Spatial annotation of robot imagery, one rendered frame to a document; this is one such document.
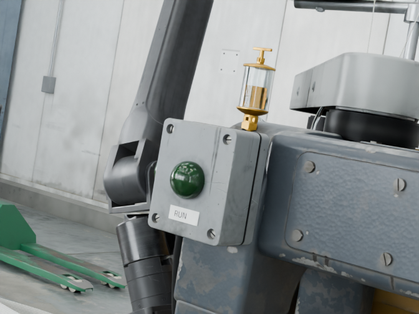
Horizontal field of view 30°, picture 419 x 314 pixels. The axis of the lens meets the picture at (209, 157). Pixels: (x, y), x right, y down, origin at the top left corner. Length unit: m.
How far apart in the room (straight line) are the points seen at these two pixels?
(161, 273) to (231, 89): 6.30
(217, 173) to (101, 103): 7.67
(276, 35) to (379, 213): 6.41
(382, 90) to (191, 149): 0.20
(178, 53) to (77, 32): 7.73
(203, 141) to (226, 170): 0.03
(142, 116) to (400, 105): 0.33
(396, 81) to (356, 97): 0.04
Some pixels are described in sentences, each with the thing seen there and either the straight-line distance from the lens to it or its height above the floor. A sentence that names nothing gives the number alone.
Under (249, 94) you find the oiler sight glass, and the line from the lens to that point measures 0.67.
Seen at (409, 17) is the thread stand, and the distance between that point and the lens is 0.96.
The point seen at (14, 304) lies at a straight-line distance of 1.09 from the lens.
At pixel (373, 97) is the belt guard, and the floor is 1.38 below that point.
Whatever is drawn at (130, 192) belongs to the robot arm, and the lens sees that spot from 0.90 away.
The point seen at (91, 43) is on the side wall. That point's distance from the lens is 8.49.
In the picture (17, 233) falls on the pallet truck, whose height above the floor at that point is 0.16.
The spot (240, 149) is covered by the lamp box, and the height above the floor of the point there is 1.32.
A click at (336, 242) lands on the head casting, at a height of 1.26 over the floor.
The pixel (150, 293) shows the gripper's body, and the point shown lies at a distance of 0.89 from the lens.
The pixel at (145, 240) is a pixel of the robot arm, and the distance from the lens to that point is 0.90.
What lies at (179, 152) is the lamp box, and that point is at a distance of 0.62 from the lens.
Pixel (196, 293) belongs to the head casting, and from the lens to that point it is 0.67.
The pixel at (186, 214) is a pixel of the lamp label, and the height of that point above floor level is 1.26.
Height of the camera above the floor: 1.34
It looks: 3 degrees down
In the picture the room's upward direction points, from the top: 10 degrees clockwise
